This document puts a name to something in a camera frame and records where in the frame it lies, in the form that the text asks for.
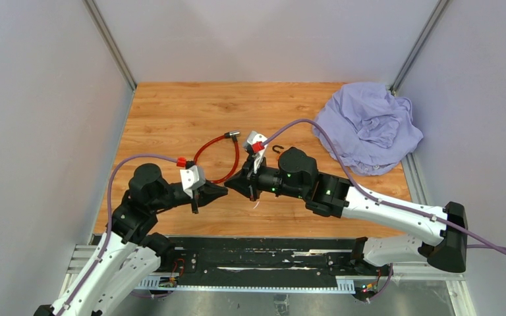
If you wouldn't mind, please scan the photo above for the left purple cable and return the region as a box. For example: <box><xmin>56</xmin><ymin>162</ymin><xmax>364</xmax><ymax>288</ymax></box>
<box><xmin>54</xmin><ymin>153</ymin><xmax>188</xmax><ymax>316</ymax></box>

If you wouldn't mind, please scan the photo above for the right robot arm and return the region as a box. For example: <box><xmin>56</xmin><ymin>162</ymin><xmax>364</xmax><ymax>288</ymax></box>
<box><xmin>224</xmin><ymin>147</ymin><xmax>467</xmax><ymax>275</ymax></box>

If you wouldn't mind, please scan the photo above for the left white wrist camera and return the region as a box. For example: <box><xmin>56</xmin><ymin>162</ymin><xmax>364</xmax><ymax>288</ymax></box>
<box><xmin>180</xmin><ymin>165</ymin><xmax>206</xmax><ymax>199</ymax></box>

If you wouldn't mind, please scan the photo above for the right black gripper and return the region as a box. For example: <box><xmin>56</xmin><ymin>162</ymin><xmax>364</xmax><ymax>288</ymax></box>
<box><xmin>224</xmin><ymin>154</ymin><xmax>306</xmax><ymax>203</ymax></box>

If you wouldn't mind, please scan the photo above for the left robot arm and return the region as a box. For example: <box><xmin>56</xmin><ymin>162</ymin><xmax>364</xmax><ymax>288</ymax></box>
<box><xmin>35</xmin><ymin>163</ymin><xmax>228</xmax><ymax>315</ymax></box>

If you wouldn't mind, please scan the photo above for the orange black padlock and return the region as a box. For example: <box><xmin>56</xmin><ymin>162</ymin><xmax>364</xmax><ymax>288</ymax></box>
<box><xmin>271</xmin><ymin>145</ymin><xmax>285</xmax><ymax>155</ymax></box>

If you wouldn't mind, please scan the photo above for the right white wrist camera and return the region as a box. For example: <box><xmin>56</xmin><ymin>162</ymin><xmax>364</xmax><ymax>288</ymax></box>
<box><xmin>243</xmin><ymin>130</ymin><xmax>267</xmax><ymax>174</ymax></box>

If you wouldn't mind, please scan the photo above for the lavender crumpled cloth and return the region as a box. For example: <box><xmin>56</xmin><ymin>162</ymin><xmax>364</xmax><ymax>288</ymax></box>
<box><xmin>312</xmin><ymin>82</ymin><xmax>424</xmax><ymax>176</ymax></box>

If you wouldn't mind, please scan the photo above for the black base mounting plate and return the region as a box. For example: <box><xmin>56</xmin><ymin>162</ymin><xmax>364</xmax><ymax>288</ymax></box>
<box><xmin>156</xmin><ymin>236</ymin><xmax>389</xmax><ymax>290</ymax></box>

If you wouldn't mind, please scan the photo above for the red cable lock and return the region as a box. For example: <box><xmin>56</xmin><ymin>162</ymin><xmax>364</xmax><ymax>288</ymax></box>
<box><xmin>193</xmin><ymin>130</ymin><xmax>241</xmax><ymax>184</ymax></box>

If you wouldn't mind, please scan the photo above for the aluminium frame rail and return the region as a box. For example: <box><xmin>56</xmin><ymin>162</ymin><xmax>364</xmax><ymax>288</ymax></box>
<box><xmin>67</xmin><ymin>245</ymin><xmax>466</xmax><ymax>295</ymax></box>

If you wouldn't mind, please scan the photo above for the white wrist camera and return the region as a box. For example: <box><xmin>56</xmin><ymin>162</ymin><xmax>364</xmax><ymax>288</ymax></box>
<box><xmin>180</xmin><ymin>165</ymin><xmax>206</xmax><ymax>199</ymax></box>
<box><xmin>243</xmin><ymin>130</ymin><xmax>267</xmax><ymax>174</ymax></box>

